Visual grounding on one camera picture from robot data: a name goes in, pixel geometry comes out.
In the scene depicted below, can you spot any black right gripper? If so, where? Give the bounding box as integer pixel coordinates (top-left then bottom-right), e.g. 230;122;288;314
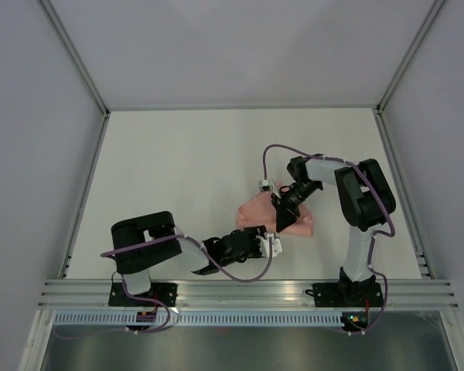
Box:
271;179;320;233

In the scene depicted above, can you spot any pink cloth napkin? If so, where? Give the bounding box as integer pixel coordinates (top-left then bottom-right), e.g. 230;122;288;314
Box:
236;182;315;237

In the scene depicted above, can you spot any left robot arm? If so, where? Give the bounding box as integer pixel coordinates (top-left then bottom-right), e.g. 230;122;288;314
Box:
101;211;276;306

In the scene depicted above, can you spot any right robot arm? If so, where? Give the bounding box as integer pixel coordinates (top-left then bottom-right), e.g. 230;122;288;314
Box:
271;156;396;305

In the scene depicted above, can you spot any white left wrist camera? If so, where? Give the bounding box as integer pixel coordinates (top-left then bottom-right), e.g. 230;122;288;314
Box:
258;232;283;258

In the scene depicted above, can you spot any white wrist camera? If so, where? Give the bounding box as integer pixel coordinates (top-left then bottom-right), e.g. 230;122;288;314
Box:
258;232;283;258
258;179;281;198

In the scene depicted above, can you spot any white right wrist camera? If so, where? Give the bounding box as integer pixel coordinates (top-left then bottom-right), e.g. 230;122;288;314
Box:
258;179;281;198

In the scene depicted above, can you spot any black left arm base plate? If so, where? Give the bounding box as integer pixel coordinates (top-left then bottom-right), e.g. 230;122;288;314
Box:
108;282;178;308

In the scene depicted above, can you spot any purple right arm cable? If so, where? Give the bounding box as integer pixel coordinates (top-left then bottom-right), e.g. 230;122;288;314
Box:
261;144;396;335

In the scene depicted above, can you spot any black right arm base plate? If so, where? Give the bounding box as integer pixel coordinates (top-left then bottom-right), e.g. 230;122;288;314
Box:
304;283;384;308

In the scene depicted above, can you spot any white slotted cable duct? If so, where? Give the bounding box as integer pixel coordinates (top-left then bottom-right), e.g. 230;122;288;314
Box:
55;311;343;327

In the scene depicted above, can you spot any left side aluminium rail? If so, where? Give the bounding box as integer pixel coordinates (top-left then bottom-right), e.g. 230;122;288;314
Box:
56;111;111;279

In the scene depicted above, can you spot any aluminium front rail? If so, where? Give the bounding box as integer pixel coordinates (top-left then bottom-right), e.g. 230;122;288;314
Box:
37;279;459;311

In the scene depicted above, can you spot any right aluminium frame post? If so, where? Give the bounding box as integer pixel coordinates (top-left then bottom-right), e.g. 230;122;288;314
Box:
374;0;449;116

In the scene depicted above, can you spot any aluminium frame post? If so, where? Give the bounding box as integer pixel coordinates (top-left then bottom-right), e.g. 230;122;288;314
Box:
37;0;110;117
374;0;449;116

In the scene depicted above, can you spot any left aluminium frame post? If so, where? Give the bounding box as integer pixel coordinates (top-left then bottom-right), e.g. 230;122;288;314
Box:
37;0;110;117

